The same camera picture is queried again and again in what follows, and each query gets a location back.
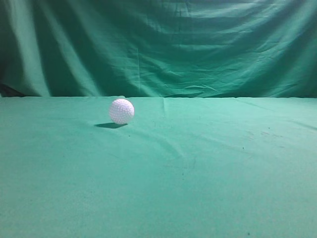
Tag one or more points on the white dimpled ball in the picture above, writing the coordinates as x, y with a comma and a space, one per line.
121, 111

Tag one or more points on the green table cloth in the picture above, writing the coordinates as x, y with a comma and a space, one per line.
183, 168

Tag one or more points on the green backdrop curtain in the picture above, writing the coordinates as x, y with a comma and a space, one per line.
158, 48

